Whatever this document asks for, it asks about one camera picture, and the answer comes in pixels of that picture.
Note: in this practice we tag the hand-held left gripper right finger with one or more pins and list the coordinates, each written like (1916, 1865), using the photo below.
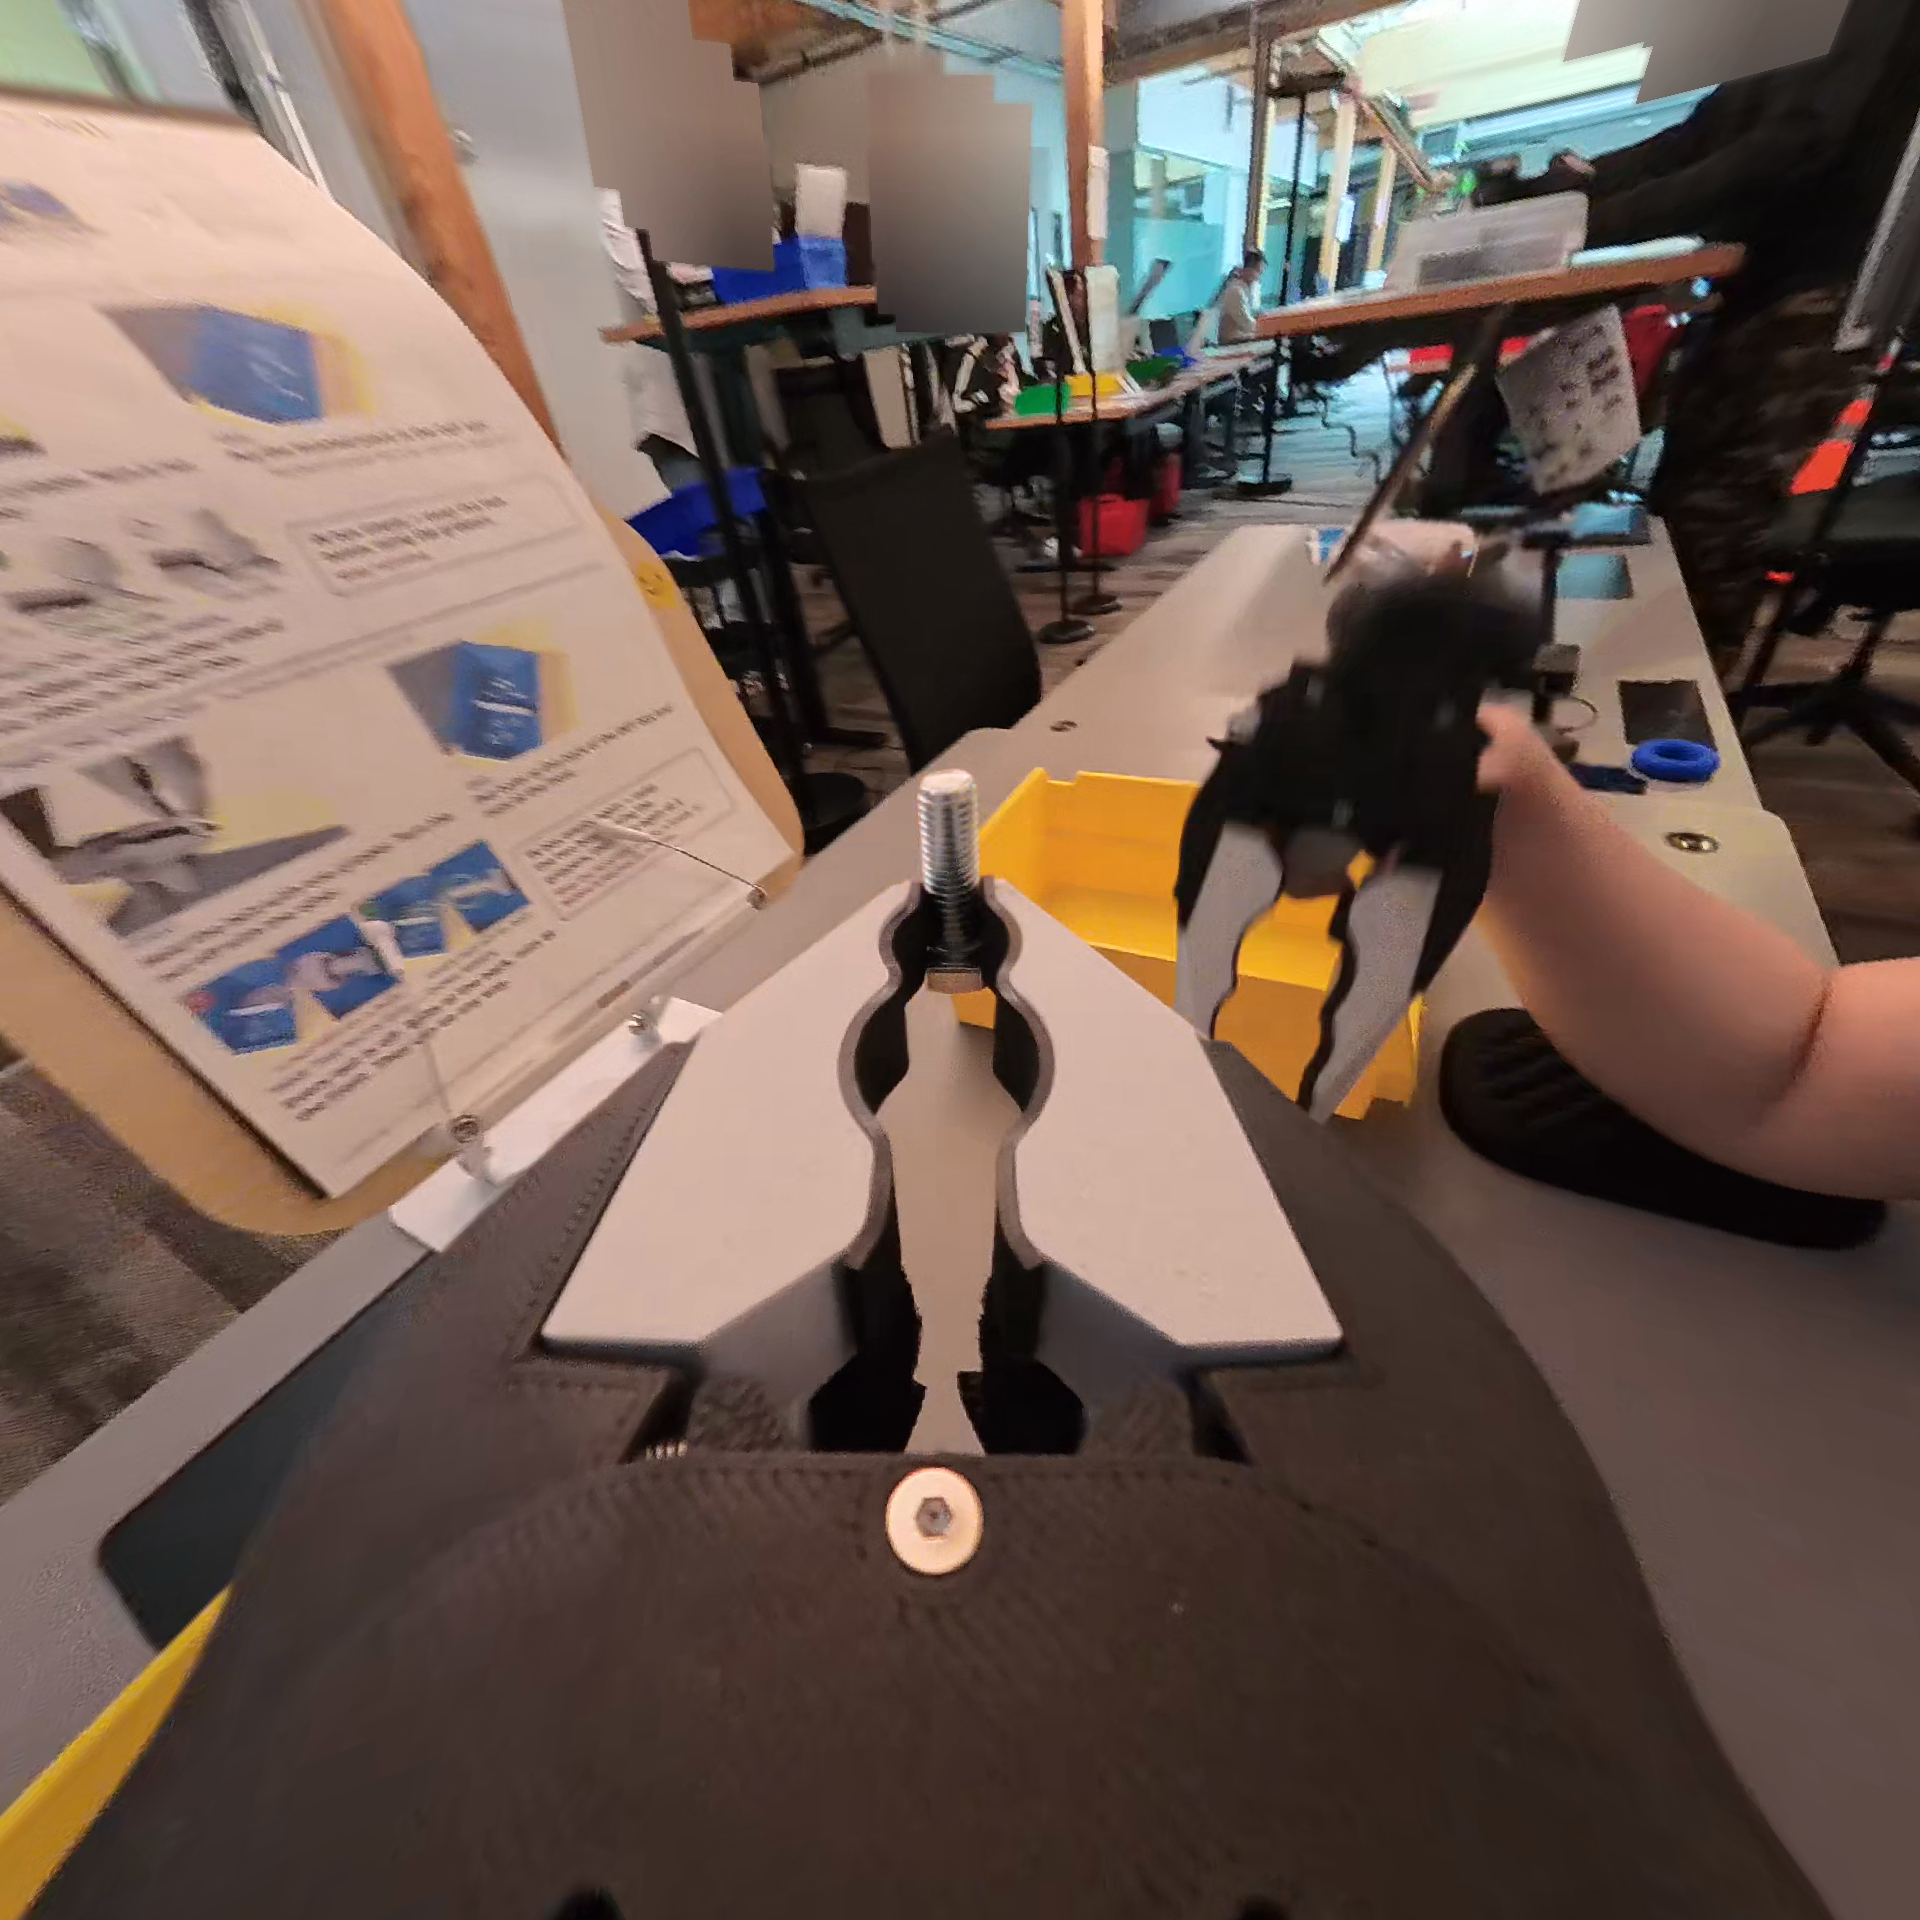
(1171, 1202)

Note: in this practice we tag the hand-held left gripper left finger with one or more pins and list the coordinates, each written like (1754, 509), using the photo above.
(720, 1202)

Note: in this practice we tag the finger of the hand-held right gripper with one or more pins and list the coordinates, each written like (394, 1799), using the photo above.
(1388, 962)
(1218, 922)

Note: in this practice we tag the yellow plastic bin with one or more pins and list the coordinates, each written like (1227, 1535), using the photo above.
(1108, 886)
(75, 1786)

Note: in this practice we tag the steel hex bolt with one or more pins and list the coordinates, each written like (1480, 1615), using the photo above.
(948, 841)

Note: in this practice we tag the person's right forearm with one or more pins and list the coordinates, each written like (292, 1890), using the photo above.
(1723, 1050)

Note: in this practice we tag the black elbow rest pad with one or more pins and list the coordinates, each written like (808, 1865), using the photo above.
(1620, 1155)

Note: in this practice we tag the person's right hand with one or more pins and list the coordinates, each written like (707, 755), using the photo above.
(1522, 758)

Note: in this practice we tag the blue tape roll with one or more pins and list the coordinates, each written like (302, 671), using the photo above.
(1647, 762)

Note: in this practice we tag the teal foam pad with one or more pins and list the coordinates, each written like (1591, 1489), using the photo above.
(1607, 523)

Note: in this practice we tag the black stanchion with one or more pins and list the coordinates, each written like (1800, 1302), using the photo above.
(1067, 630)

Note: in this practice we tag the white printed paper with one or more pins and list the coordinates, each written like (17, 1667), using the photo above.
(1568, 399)

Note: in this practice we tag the red plastic bin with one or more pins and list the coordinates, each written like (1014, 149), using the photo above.
(1113, 530)

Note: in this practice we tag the wood-top standing desk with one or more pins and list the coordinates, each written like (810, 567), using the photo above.
(750, 313)
(1500, 290)

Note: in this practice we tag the black office chair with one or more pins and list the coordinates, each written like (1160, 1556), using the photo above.
(1860, 525)
(915, 601)

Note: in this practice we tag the white plastic crate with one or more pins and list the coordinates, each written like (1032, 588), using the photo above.
(1484, 242)

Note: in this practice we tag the green plastic bin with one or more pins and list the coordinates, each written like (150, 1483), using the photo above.
(1039, 399)

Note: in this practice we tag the wooden sign board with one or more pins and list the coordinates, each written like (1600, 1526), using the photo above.
(135, 1109)

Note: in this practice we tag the printed instruction sheet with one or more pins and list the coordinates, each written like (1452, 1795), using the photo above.
(375, 676)

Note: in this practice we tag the blue plastic bin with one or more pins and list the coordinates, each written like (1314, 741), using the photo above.
(697, 514)
(796, 269)

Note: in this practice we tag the wooden post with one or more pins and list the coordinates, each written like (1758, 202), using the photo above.
(1083, 135)
(420, 211)

